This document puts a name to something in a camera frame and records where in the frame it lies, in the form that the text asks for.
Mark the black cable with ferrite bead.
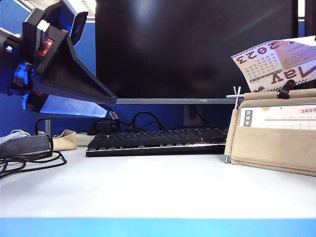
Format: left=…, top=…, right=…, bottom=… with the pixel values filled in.
left=34, top=105, right=119, bottom=136

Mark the left wrist camera housing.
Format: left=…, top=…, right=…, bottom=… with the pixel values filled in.
left=59, top=0, right=89, bottom=47

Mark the black AOC computer monitor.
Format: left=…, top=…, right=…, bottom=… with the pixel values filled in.
left=95, top=0, right=299, bottom=127

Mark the white power strip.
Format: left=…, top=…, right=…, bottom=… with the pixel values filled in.
left=75, top=132, right=96, bottom=147

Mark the June calendar paper page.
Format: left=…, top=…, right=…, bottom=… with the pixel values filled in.
left=238, top=105, right=316, bottom=130

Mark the May calendar paper page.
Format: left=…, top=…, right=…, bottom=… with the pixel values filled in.
left=231, top=36, right=316, bottom=93

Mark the black power adapter brick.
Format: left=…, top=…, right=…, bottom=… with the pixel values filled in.
left=0, top=134, right=52, bottom=158

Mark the small beige fabric pouch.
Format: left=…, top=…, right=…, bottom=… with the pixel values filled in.
left=51, top=129, right=78, bottom=151

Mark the beige canvas calendar stand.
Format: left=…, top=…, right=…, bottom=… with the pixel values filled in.
left=223, top=86, right=316, bottom=177

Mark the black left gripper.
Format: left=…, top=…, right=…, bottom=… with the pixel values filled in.
left=0, top=21, right=119, bottom=119

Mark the black HSD computer monitor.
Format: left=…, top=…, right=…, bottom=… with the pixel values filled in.
left=305, top=0, right=316, bottom=39

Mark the black mechanical keyboard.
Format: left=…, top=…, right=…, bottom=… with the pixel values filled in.
left=85, top=126, right=230, bottom=158

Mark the black looped cable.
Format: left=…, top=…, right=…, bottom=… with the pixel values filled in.
left=125, top=111, right=165, bottom=133

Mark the brown leather strap loop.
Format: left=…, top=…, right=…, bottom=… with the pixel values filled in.
left=276, top=80, right=296, bottom=100

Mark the white face mask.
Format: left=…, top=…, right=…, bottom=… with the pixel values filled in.
left=0, top=129, right=32, bottom=145

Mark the black wall plug adapter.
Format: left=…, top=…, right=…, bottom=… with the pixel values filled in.
left=94, top=119, right=118, bottom=136

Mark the black coiled adapter cable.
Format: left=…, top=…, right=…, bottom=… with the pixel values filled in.
left=0, top=137, right=68, bottom=180

